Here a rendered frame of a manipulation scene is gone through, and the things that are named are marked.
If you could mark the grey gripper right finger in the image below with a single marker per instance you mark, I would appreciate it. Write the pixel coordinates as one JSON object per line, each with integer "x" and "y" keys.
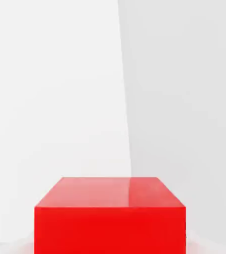
{"x": 200, "y": 247}

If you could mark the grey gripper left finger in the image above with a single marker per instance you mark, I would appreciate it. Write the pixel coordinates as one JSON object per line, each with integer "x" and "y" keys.
{"x": 19, "y": 248}

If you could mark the small red cube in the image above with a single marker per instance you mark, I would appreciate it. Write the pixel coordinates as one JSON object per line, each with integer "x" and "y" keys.
{"x": 110, "y": 230}

